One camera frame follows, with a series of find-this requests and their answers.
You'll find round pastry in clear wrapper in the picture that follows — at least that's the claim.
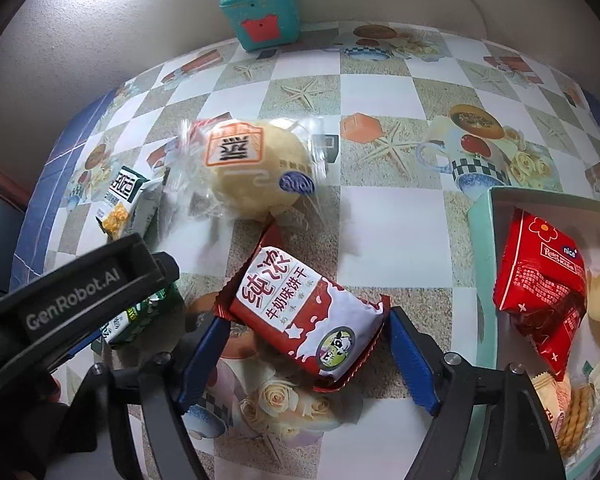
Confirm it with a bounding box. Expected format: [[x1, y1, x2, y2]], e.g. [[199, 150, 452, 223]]
[[172, 116, 331, 221]]

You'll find cream white cookie packet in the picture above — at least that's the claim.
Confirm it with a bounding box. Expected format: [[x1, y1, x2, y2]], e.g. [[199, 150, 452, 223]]
[[530, 355, 600, 461]]

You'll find red snack packet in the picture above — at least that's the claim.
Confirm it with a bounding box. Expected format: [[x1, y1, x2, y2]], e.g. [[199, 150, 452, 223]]
[[517, 305, 588, 382], [494, 207, 590, 328]]

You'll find white box with teal rim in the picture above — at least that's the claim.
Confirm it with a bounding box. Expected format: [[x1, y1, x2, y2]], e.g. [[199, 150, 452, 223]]
[[467, 186, 600, 480]]

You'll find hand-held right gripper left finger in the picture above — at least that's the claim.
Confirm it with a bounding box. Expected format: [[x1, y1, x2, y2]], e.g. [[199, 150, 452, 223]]
[[72, 312, 233, 480]]

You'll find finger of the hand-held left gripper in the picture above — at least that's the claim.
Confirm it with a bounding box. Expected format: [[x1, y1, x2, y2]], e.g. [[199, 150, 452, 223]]
[[150, 252, 182, 307]]

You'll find printed checkered tablecloth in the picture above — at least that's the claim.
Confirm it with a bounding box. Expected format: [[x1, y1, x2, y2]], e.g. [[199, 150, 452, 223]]
[[10, 20, 600, 480]]

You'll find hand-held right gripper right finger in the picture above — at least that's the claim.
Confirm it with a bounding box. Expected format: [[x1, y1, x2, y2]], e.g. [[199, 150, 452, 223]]
[[387, 305, 568, 480]]

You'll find teal box with red label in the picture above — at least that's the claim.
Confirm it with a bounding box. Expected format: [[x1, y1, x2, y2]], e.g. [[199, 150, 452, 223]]
[[219, 0, 302, 52]]

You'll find brown red biscuit packet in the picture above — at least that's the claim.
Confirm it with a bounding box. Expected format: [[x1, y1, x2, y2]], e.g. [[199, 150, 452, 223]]
[[215, 222, 392, 393]]

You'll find white green popcorn packet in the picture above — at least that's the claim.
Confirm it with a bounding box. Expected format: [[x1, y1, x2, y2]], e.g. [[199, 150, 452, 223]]
[[96, 165, 168, 241]]

